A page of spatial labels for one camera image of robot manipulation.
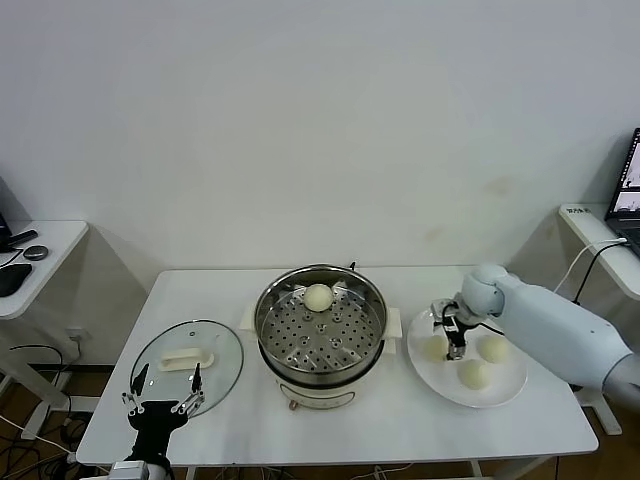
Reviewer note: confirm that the open black laptop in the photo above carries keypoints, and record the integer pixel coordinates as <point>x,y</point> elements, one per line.
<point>625,220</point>

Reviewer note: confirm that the steel steamer pot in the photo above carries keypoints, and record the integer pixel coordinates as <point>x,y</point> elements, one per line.
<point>315,395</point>

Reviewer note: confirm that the dark computer monitor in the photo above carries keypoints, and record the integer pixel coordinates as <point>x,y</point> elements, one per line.
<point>3,230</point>

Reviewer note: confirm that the white round plate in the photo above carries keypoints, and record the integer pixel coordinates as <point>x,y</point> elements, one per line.
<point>500,385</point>

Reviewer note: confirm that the perforated steel steamer basket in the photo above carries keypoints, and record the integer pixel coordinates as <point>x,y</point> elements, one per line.
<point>320,345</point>

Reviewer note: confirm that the white side table with monitor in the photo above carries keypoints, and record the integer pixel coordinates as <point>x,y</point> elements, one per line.
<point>55,245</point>

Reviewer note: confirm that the white wall outlet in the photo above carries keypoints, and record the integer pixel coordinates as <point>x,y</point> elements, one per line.
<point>77,335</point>

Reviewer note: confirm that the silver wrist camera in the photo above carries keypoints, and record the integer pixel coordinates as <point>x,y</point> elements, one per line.
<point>441,309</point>
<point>129,471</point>

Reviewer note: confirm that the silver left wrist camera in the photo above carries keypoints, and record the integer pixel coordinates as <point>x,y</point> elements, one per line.
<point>129,471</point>

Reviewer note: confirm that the black remote bar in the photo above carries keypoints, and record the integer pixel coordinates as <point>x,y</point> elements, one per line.
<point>22,238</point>

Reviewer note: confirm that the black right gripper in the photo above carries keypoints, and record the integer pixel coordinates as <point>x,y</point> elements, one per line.
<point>456,332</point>

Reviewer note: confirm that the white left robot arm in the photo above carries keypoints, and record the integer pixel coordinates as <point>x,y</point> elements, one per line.
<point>159,474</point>

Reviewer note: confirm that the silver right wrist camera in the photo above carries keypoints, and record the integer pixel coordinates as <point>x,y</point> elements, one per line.
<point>441,309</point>

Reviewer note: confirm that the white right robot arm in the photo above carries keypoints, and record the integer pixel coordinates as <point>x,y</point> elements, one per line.
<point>550,320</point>

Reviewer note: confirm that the white side table with label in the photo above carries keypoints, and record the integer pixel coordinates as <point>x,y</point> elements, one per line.
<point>590,235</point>

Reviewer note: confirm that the white steamed baozi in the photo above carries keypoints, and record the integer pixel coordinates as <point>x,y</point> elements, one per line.
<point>434,349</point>
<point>318,297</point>
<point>475,376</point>
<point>494,349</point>

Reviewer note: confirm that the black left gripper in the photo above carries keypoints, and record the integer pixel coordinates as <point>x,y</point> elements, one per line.
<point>152,425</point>

